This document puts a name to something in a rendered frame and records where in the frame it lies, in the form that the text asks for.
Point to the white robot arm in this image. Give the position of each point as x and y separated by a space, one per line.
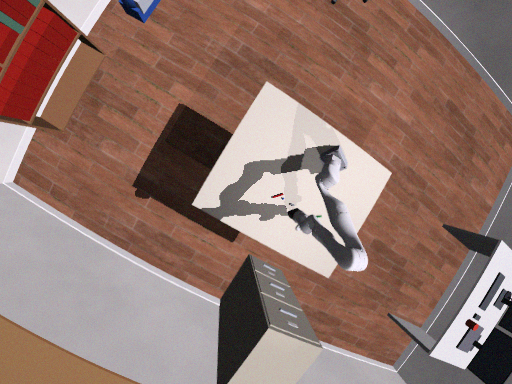
349 259

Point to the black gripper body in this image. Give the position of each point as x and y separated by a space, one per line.
293 214

